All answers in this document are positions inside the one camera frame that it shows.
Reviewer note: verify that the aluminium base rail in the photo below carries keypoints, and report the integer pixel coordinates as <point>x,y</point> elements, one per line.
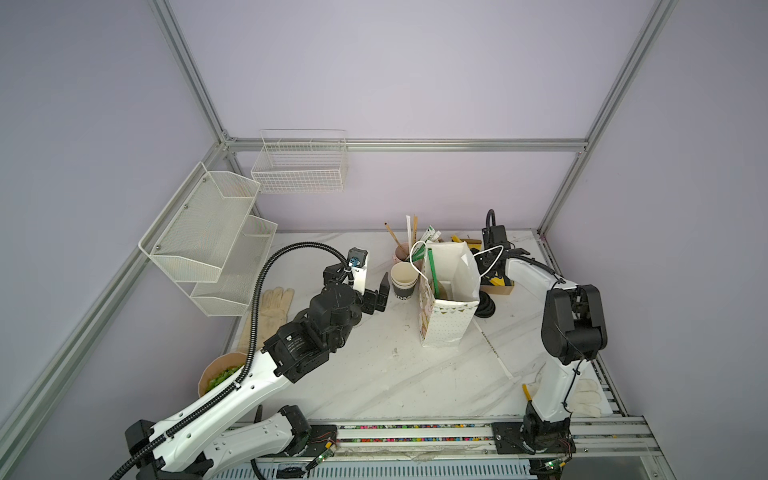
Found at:
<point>611,436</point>

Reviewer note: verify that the beige glove left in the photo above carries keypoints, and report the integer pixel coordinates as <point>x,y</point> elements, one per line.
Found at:
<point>274,307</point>

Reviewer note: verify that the stack of paper cups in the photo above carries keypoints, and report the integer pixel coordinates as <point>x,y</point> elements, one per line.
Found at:
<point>404,278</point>

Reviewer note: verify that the pink straw holder cup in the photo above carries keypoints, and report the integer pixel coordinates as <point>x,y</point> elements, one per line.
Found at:
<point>401,253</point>

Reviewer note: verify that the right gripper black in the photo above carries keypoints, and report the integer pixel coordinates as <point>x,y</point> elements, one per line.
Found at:
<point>485,270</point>

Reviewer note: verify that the white wire basket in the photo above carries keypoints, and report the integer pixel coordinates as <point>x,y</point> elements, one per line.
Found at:
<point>301,161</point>

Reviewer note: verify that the green straw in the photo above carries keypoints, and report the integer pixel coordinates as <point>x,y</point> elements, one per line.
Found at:
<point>432,265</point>

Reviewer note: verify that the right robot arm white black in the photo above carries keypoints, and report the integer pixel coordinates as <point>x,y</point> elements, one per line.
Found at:
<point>573,332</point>

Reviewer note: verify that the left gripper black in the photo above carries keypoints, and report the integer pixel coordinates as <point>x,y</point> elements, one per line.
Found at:
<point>369,299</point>

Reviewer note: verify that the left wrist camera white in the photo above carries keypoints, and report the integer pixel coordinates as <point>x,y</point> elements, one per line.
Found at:
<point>358,263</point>

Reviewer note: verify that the brown bowl with greens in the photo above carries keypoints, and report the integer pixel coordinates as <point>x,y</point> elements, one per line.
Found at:
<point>219,370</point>

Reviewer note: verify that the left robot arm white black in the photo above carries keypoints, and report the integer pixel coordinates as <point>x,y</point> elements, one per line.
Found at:
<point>228,402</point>

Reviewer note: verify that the white paper takeout bag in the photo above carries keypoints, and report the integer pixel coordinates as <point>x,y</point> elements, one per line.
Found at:
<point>443,322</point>

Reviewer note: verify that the white wrapped straw on table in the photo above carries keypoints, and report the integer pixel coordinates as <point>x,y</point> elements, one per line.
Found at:
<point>501,363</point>

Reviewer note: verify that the stack of black lids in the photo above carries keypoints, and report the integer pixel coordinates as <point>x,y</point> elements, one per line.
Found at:
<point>486,307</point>

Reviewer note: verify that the white mesh two-tier shelf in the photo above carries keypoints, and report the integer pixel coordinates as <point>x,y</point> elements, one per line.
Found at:
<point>210,243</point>

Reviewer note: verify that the cardboard box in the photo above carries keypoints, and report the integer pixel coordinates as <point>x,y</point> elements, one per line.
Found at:
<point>497,290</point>

